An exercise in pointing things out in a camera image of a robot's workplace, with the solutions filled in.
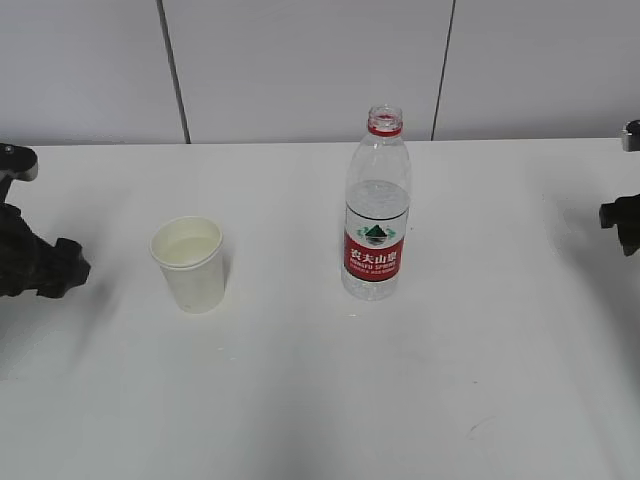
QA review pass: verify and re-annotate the white paper cup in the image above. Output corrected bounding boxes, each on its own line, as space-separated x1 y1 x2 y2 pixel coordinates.
150 216 225 314

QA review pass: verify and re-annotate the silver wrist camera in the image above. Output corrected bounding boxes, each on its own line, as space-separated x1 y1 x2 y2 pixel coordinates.
621 120 640 152
0 143 38 203

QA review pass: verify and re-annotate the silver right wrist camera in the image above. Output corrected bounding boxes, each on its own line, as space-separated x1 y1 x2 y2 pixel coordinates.
621 120 640 152

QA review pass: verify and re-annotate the clear water bottle red label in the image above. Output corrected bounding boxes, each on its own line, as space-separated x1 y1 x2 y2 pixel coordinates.
342 104 412 301

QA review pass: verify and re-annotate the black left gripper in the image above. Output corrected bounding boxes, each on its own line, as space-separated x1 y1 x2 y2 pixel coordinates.
1 204 91 299

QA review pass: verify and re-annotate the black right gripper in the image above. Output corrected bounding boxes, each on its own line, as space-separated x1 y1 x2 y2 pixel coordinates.
599 194 640 257

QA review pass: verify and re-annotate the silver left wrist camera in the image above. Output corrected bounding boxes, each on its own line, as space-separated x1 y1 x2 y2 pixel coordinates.
0 143 38 203

